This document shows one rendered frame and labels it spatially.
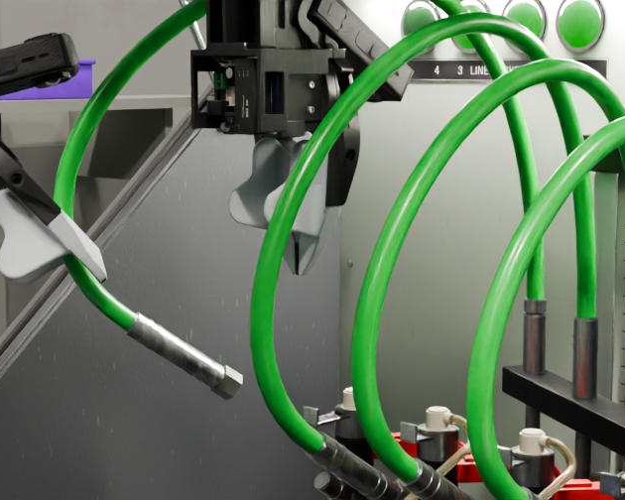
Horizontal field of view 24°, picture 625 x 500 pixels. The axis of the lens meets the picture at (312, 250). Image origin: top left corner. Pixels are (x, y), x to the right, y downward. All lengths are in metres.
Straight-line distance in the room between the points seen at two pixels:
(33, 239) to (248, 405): 0.43
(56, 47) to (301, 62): 0.20
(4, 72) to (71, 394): 0.34
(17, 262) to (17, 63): 0.14
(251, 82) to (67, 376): 0.42
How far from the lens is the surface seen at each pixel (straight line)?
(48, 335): 1.23
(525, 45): 1.00
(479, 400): 0.74
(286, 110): 0.91
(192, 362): 1.06
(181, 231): 1.30
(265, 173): 0.97
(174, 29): 1.03
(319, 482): 1.02
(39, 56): 1.03
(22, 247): 1.01
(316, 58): 0.93
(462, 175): 1.31
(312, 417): 1.00
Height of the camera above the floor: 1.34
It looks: 7 degrees down
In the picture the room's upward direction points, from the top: straight up
